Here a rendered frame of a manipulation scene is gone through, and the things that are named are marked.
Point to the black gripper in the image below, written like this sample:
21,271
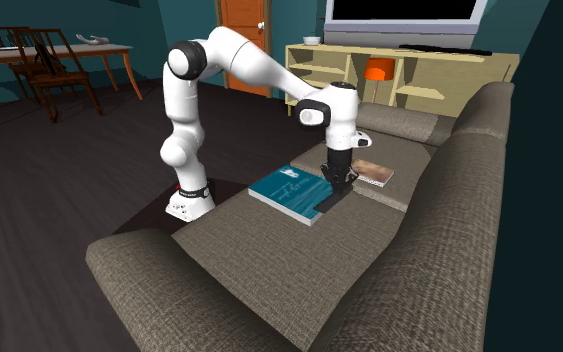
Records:
340,158

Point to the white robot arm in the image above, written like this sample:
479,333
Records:
242,58

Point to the brown book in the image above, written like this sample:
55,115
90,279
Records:
376,173

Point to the teal book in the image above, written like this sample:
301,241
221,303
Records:
286,192

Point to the grey-brown fabric sofa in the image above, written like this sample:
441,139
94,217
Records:
281,273

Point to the pale yellow shelf sideboard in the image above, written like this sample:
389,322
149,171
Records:
461,83

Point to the grey flat television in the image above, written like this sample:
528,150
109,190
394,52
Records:
403,27

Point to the orange wooden door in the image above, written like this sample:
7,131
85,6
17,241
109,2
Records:
244,19

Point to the wooden dining table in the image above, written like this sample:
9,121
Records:
96,50

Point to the dark wooden chair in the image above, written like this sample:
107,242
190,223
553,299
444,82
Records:
5,39
64,78

